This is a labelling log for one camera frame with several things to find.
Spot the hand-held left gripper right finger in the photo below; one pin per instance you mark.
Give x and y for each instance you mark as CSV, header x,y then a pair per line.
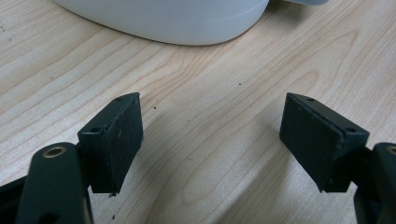
x,y
317,143

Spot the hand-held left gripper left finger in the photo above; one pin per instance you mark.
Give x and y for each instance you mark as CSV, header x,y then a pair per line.
x,y
115,146

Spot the white round bowl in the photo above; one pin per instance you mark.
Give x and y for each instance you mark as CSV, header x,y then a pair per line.
x,y
168,18

